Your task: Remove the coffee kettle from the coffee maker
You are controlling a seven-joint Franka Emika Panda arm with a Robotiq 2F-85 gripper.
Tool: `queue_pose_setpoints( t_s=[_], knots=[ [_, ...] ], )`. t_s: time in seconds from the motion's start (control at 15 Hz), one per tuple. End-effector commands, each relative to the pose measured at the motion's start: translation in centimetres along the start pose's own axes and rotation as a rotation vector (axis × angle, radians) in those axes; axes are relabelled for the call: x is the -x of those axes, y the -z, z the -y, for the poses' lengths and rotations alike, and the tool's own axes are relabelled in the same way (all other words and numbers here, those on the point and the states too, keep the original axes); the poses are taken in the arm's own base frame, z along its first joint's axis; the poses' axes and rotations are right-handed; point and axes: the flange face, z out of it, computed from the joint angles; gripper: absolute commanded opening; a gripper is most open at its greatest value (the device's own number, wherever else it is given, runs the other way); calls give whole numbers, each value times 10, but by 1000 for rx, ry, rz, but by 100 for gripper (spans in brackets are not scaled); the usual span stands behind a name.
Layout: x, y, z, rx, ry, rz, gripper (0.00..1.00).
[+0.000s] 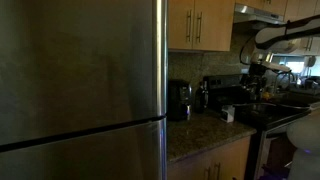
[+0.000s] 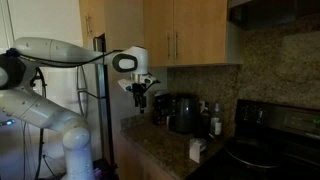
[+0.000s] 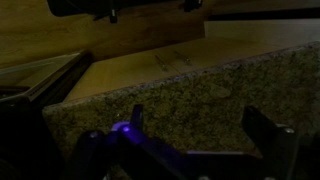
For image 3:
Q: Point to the black stand base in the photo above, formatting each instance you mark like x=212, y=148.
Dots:
x=100, y=7

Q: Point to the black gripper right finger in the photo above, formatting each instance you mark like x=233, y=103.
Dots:
x=273, y=143

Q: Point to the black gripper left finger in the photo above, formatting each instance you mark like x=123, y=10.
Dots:
x=137, y=116

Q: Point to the black baseboard strip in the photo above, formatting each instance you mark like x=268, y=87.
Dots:
x=266, y=14

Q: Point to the black kitchen stove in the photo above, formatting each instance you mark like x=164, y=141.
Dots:
x=50, y=83

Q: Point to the wooden lower cabinet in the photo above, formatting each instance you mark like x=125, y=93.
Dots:
x=160, y=66

